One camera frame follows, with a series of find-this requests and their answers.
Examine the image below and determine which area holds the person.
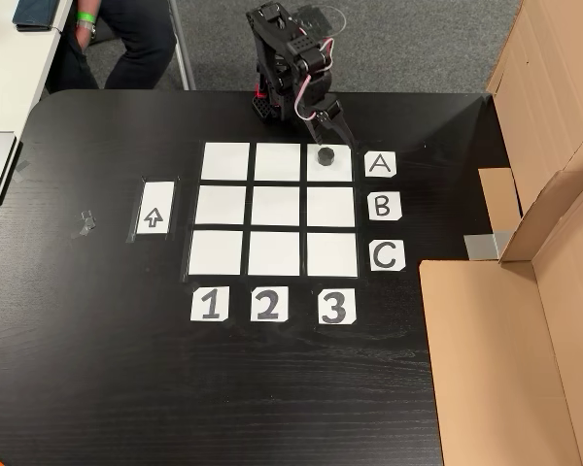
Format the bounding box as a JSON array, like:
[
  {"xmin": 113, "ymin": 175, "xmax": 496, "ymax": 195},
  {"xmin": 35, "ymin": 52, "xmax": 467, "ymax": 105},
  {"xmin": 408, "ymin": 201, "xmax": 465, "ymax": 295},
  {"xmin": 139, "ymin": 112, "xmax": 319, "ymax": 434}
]
[{"xmin": 46, "ymin": 0, "xmax": 179, "ymax": 91}]

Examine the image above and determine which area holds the red white servo cable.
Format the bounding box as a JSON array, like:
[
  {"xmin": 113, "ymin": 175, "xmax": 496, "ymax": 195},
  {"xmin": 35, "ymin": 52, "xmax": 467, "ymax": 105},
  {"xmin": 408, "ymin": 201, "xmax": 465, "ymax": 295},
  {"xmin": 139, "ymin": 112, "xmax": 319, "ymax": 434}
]
[{"xmin": 293, "ymin": 37, "xmax": 336, "ymax": 123}]

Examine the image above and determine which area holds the dark blue flat case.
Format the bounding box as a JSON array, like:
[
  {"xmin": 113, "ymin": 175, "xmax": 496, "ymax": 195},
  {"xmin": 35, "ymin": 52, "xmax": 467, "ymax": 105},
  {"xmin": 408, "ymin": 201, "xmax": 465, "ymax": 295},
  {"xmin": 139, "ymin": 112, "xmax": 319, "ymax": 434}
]
[{"xmin": 12, "ymin": 0, "xmax": 62, "ymax": 33}]

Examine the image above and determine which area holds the white paper grid square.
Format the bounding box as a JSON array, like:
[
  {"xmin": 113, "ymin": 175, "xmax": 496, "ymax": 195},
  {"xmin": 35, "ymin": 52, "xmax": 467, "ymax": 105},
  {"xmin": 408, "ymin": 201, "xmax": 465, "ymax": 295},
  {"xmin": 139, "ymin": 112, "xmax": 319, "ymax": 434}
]
[
  {"xmin": 251, "ymin": 185, "xmax": 301, "ymax": 227},
  {"xmin": 306, "ymin": 186, "xmax": 358, "ymax": 228},
  {"xmin": 254, "ymin": 142, "xmax": 302, "ymax": 183},
  {"xmin": 305, "ymin": 144, "xmax": 354, "ymax": 183},
  {"xmin": 306, "ymin": 232, "xmax": 360, "ymax": 279},
  {"xmin": 247, "ymin": 231, "xmax": 301, "ymax": 278},
  {"xmin": 188, "ymin": 230, "xmax": 244, "ymax": 277},
  {"xmin": 201, "ymin": 142, "xmax": 252, "ymax": 181},
  {"xmin": 194, "ymin": 184, "xmax": 248, "ymax": 226}
]

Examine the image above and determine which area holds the brown cardboard box panel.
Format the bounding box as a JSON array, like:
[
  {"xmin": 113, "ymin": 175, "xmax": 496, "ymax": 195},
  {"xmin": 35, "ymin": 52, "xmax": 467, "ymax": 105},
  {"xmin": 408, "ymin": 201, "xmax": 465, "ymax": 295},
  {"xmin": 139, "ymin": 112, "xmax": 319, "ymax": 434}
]
[
  {"xmin": 478, "ymin": 0, "xmax": 583, "ymax": 263},
  {"xmin": 419, "ymin": 157, "xmax": 583, "ymax": 466}
]

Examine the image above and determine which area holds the white desk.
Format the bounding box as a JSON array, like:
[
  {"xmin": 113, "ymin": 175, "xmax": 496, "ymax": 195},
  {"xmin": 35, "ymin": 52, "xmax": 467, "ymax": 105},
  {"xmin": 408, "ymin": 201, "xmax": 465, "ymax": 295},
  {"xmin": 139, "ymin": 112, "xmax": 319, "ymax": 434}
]
[{"xmin": 0, "ymin": 0, "xmax": 74, "ymax": 138}]

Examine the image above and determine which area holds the paper sheet letter C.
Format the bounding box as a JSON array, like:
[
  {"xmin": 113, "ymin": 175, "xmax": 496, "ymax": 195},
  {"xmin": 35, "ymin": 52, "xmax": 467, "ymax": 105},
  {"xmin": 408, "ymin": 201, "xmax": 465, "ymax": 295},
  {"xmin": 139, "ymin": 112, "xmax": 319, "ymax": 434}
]
[{"xmin": 368, "ymin": 240, "xmax": 407, "ymax": 273}]

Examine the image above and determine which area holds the grey metal desk leg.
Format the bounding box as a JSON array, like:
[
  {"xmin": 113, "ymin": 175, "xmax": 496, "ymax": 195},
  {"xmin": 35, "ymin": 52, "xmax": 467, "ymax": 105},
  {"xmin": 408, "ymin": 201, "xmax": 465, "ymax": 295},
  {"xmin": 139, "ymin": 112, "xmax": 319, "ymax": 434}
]
[{"xmin": 167, "ymin": 0, "xmax": 198, "ymax": 91}]

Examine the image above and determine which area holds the paper sheet letter B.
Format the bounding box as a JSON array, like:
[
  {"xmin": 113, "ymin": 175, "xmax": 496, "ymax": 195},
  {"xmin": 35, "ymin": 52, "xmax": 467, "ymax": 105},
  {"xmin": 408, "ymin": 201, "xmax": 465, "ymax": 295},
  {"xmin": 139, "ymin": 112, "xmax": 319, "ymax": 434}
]
[{"xmin": 367, "ymin": 191, "xmax": 403, "ymax": 222}]

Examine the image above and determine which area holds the paper sheet number 2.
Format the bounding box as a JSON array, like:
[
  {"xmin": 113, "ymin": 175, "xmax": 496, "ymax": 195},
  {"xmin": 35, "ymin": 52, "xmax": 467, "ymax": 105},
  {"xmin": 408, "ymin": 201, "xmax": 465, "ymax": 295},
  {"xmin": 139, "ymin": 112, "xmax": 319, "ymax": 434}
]
[{"xmin": 250, "ymin": 285, "xmax": 290, "ymax": 322}]

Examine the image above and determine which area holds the paper sheet number 1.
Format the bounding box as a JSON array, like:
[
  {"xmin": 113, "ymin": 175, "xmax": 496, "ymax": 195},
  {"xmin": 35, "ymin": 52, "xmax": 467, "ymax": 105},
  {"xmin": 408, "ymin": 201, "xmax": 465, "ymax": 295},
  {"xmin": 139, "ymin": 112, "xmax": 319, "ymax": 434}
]
[{"xmin": 189, "ymin": 285, "xmax": 230, "ymax": 322}]

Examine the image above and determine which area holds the white paper arrow sheet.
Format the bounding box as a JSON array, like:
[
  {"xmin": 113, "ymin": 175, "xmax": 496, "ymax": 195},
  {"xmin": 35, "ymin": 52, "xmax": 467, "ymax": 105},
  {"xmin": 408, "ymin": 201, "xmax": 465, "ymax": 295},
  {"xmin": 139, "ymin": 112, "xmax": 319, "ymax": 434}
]
[{"xmin": 135, "ymin": 181, "xmax": 175, "ymax": 236}]

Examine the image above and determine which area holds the person's hand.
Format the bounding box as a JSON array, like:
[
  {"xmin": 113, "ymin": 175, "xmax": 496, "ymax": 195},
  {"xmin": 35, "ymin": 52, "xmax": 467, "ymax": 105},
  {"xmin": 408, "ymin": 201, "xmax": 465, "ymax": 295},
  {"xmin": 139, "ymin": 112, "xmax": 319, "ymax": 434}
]
[{"xmin": 75, "ymin": 20, "xmax": 94, "ymax": 52}]

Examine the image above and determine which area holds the paper sheet number 3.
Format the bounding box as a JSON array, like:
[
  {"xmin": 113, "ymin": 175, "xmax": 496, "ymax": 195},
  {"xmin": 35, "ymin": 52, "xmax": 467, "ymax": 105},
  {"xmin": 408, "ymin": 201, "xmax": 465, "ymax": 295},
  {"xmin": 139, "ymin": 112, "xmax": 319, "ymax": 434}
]
[{"xmin": 318, "ymin": 288, "xmax": 358, "ymax": 325}]

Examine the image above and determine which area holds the paper sheet letter A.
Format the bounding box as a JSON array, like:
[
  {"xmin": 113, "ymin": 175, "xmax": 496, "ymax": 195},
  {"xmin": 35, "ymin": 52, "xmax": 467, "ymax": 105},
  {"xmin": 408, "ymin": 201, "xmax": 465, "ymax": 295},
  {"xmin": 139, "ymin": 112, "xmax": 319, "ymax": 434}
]
[{"xmin": 363, "ymin": 150, "xmax": 398, "ymax": 180}]

